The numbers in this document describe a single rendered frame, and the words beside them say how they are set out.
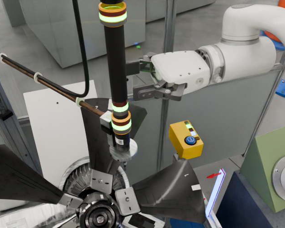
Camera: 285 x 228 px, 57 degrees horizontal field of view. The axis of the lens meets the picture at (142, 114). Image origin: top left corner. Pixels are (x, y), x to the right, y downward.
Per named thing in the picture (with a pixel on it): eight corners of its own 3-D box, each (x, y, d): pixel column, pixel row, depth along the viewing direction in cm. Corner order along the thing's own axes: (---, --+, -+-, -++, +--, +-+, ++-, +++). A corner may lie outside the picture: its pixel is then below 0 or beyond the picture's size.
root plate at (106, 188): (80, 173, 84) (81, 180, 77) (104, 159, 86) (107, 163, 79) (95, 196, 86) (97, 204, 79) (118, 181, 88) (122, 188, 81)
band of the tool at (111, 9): (95, 24, 43) (92, 6, 41) (112, 15, 46) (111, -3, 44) (115, 31, 41) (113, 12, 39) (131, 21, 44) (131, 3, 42)
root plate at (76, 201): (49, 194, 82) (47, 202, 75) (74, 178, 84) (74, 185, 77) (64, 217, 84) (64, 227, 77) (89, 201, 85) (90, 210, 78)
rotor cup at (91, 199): (66, 199, 86) (64, 215, 73) (105, 174, 88) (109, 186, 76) (89, 234, 88) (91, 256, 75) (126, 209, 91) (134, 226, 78)
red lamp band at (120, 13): (93, 12, 42) (92, 7, 41) (111, 3, 44) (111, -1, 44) (114, 19, 40) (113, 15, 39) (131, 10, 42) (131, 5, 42)
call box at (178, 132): (168, 138, 132) (169, 123, 125) (186, 133, 135) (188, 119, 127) (181, 163, 121) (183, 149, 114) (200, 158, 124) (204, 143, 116)
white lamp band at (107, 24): (94, 22, 43) (94, 17, 42) (112, 13, 45) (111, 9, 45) (115, 29, 41) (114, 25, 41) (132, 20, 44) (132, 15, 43)
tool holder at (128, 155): (97, 149, 67) (92, 122, 60) (116, 132, 71) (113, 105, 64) (125, 167, 63) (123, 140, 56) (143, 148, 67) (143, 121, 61)
